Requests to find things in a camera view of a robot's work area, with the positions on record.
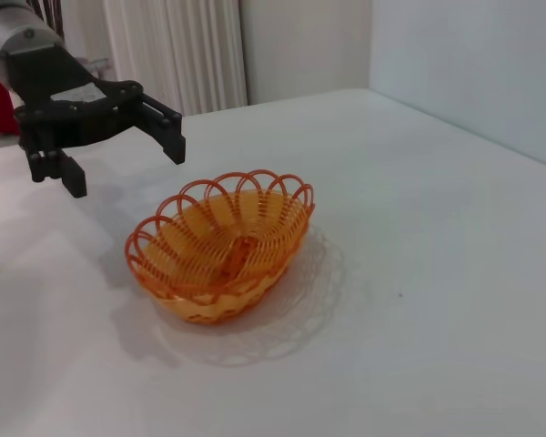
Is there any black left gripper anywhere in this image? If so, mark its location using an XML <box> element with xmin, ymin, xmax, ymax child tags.
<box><xmin>0</xmin><ymin>43</ymin><xmax>187</xmax><ymax>199</ymax></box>

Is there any orange plastic woven basket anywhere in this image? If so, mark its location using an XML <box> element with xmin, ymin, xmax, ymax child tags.
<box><xmin>125</xmin><ymin>168</ymin><xmax>317</xmax><ymax>325</ymax></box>

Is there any red object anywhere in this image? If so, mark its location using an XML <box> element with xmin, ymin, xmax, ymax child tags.
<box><xmin>0</xmin><ymin>67</ymin><xmax>22</xmax><ymax>140</ymax></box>

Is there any white pleated curtain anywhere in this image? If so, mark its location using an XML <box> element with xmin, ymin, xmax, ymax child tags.
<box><xmin>102</xmin><ymin>0</ymin><xmax>249</xmax><ymax>117</ymax></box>

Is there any dark cable bundle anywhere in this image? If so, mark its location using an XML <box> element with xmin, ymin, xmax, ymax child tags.
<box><xmin>26</xmin><ymin>0</ymin><xmax>67</xmax><ymax>37</ymax></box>

